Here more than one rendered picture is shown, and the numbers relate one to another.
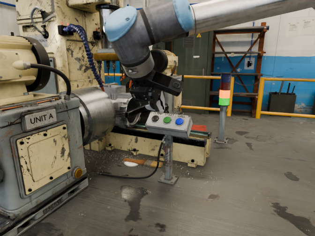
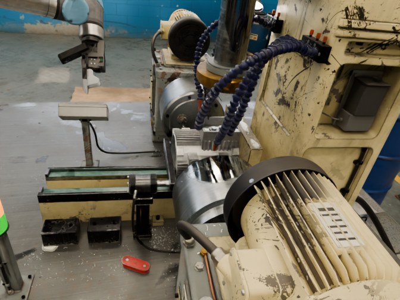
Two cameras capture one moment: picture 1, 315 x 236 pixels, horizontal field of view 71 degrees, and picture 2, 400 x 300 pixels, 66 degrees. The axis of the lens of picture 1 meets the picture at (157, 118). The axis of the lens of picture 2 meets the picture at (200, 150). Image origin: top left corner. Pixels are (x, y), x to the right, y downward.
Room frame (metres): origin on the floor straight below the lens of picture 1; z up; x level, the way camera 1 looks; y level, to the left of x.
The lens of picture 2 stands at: (1.91, -0.34, 1.61)
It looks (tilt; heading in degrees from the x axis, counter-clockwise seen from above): 33 degrees down; 141
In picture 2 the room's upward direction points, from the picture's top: 7 degrees clockwise
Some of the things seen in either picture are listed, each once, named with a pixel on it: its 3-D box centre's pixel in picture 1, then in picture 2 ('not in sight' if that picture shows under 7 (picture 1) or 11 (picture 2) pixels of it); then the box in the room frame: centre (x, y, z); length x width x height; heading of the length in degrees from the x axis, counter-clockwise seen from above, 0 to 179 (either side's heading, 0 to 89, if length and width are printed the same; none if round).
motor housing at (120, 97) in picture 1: (118, 109); (202, 156); (1.23, 0.22, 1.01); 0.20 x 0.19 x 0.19; 65
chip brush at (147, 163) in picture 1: (142, 162); not in sight; (0.98, 0.07, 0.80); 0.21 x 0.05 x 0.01; 72
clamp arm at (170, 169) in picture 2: (138, 110); (168, 162); (1.21, 0.10, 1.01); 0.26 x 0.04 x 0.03; 155
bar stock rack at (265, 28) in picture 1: (210, 69); not in sight; (5.53, -1.30, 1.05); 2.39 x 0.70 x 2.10; 70
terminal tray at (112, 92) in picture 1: (112, 92); (217, 133); (1.25, 0.26, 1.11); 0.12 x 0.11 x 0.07; 65
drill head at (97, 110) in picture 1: (73, 119); (188, 106); (0.92, 0.37, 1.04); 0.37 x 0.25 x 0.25; 155
